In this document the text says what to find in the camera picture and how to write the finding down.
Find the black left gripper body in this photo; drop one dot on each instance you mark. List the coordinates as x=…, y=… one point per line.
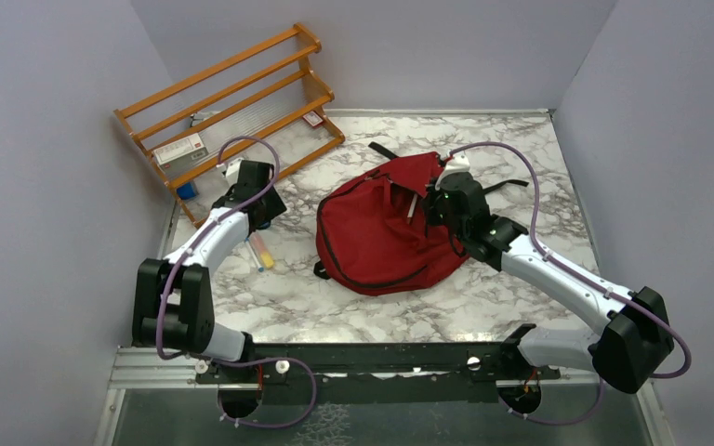
x=273, y=205

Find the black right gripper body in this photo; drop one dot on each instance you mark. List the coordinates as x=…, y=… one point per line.
x=437, y=215

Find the blue white pen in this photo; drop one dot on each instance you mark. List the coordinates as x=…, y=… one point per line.
x=254, y=255

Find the yellow highlighter pen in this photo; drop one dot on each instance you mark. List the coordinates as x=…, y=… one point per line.
x=262, y=251

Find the red student backpack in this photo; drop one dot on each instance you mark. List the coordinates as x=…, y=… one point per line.
x=363, y=238

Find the red brown pen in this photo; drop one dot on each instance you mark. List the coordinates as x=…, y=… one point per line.
x=412, y=208

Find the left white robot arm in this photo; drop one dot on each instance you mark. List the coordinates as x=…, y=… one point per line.
x=173, y=307

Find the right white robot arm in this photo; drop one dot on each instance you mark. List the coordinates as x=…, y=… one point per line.
x=627, y=334

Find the white red small box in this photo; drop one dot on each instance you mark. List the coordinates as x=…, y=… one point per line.
x=180, y=153

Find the blue small object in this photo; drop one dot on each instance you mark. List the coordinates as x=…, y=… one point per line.
x=187, y=191

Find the orange wooden shelf rack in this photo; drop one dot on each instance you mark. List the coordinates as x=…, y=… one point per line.
x=269, y=91

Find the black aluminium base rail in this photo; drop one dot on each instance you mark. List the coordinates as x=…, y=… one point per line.
x=350, y=373

